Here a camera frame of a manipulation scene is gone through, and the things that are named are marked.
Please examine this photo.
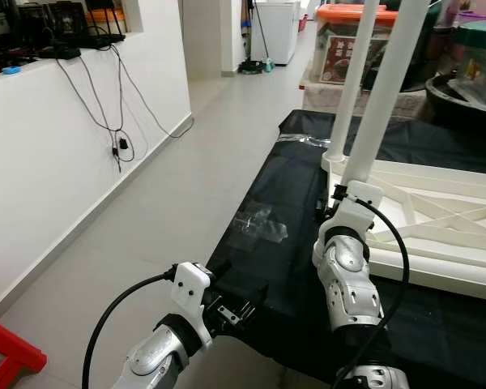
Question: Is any white plastic children table top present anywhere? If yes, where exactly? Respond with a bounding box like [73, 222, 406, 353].
[320, 154, 486, 302]

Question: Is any white plastic table leg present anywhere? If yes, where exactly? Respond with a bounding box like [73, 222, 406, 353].
[322, 0, 382, 163]
[340, 0, 432, 189]

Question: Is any clear tape patch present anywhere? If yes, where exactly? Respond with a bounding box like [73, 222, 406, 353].
[231, 207, 291, 244]

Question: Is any black tablecloth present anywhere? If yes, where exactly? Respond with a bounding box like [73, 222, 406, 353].
[204, 109, 486, 386]

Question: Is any beige low bench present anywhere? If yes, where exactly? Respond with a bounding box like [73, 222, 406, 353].
[301, 81, 430, 121]

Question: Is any black floor mop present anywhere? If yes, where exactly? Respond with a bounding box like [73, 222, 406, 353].
[237, 0, 268, 75]

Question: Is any red plastic stool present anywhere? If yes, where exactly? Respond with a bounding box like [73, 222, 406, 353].
[0, 314, 48, 389]

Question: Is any white appliance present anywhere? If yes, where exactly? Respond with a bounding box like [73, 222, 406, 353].
[251, 0, 302, 66]

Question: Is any orange-lidded printed storage box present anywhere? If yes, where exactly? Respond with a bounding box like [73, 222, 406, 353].
[308, 4, 398, 86]

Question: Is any black router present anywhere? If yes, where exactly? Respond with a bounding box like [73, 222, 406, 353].
[79, 8, 126, 49]

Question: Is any black round basin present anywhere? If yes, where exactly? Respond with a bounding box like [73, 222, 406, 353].
[425, 73, 486, 135]

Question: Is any clear plastic storage container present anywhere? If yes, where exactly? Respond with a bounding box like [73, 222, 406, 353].
[454, 45, 486, 106]

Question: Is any black plastic bag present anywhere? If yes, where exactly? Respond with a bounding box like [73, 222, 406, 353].
[405, 0, 463, 90]

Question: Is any green round pot lid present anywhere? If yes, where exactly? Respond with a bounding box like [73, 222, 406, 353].
[454, 20, 486, 51]

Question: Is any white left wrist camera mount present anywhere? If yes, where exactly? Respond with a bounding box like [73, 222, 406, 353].
[170, 262, 215, 349]

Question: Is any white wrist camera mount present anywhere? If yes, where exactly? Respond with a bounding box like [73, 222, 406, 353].
[328, 181, 384, 244]
[170, 262, 215, 349]

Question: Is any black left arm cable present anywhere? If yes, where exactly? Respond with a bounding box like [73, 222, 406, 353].
[81, 271, 179, 389]

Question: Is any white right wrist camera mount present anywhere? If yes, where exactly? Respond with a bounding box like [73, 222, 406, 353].
[328, 181, 384, 244]

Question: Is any black looped wall cable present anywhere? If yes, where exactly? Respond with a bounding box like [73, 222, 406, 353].
[55, 57, 137, 173]

